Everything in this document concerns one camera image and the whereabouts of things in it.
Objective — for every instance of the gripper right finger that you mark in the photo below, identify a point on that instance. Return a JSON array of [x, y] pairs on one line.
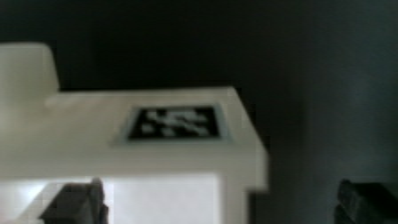
[[368, 204]]

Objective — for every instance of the white front drawer box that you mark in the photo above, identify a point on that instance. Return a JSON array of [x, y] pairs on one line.
[[162, 141]]

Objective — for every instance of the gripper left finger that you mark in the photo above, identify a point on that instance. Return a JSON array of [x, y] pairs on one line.
[[77, 206]]

